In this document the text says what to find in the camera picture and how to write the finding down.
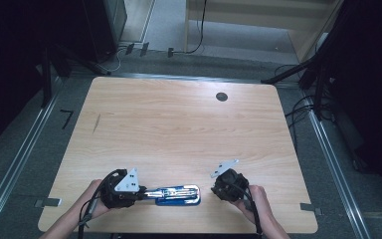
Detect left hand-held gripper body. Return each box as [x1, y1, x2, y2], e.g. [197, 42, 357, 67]
[98, 167, 141, 210]

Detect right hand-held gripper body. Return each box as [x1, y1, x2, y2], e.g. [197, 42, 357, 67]
[210, 158, 251, 203]

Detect blue stapler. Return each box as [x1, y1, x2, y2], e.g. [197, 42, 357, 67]
[144, 184, 202, 207]

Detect person's right hand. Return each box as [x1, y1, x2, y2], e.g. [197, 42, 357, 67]
[234, 184, 274, 224]

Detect person's left hand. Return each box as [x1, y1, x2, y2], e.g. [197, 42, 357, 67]
[80, 178, 112, 221]

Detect grey tape strip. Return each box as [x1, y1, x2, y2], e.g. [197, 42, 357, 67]
[34, 197, 63, 209]
[299, 202, 323, 216]

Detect black metal stand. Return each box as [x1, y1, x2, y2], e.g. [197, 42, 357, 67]
[260, 0, 356, 121]
[40, 42, 111, 110]

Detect black cabinet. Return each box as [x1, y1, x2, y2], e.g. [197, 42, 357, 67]
[82, 0, 129, 63]

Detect light wooden furniture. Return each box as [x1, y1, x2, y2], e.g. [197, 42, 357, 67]
[183, 0, 346, 65]

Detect right hand-held gripper cable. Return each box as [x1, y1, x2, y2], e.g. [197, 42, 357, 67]
[233, 183, 264, 237]

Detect hand-held gripper cable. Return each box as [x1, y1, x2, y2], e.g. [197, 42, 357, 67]
[233, 183, 264, 237]
[77, 168, 128, 239]

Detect left hand-held gripper cable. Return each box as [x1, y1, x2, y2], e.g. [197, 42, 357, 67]
[77, 168, 128, 239]

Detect black floor cables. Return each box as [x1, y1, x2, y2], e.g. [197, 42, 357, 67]
[274, 64, 317, 154]

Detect aluminium floor rail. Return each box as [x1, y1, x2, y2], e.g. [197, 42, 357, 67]
[306, 96, 374, 239]
[0, 78, 64, 233]

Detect white floor cable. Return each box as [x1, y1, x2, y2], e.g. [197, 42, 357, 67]
[106, 47, 127, 73]

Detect black hanging cable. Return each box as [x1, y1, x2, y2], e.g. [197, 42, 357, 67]
[172, 0, 209, 56]

